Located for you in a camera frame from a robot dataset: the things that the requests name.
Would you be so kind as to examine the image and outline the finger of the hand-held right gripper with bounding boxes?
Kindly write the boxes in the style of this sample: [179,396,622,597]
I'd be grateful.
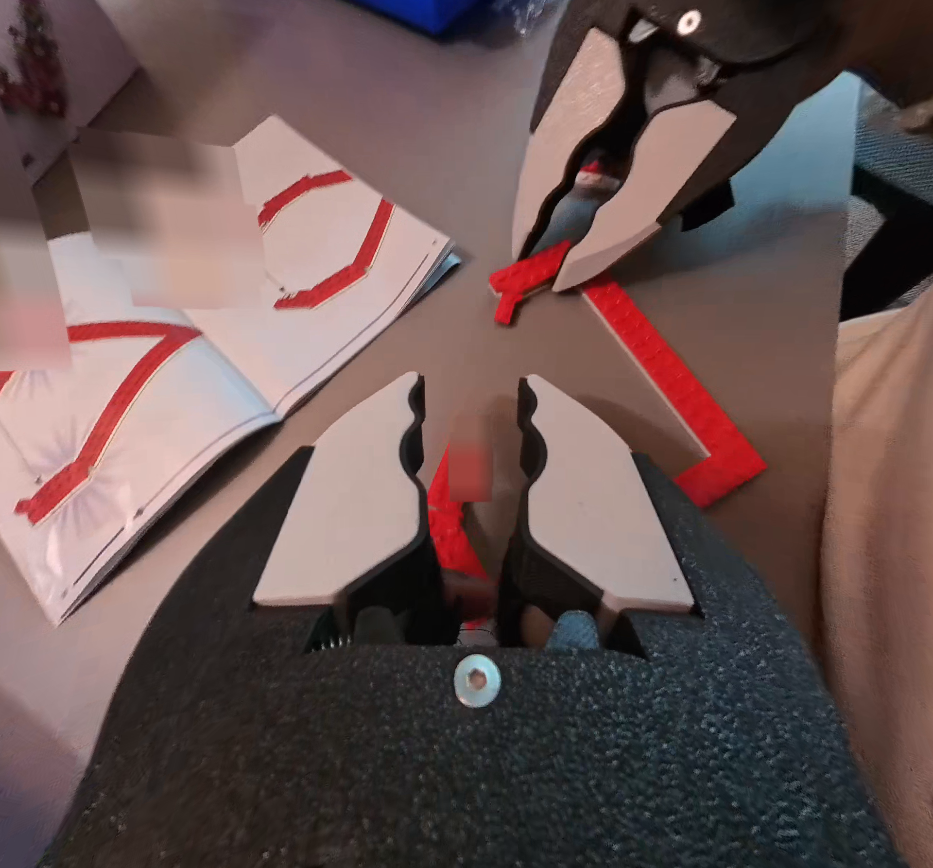
[510,26,646,260]
[550,97,739,293]

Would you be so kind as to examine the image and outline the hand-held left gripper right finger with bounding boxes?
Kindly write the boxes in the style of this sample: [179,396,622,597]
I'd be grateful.
[506,372,697,612]

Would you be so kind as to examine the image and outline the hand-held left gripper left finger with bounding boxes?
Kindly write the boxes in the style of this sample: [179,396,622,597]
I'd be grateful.
[251,371,431,610]

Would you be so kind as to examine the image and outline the long red brick strip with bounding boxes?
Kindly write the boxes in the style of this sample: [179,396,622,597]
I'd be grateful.
[425,444,498,630]

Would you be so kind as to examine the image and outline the short red brick strip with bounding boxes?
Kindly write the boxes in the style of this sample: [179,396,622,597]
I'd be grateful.
[487,240,574,327]

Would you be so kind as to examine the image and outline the white instruction booklet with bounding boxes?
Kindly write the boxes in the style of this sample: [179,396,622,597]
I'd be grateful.
[0,113,464,627]

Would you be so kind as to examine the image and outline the grey desk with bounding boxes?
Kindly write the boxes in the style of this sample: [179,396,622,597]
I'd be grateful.
[0,0,861,760]

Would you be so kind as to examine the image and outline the person's right hand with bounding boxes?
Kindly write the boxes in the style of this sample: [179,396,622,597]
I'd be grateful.
[838,0,933,131]

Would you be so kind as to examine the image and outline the person's beige shirt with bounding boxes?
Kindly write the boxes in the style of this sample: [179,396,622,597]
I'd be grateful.
[816,292,933,868]

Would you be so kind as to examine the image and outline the flower heart print cardboard box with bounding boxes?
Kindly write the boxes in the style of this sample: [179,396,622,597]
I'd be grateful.
[0,0,141,187]

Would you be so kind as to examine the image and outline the red L-shaped brick frame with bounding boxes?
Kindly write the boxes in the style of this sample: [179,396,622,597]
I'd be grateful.
[582,278,768,509]

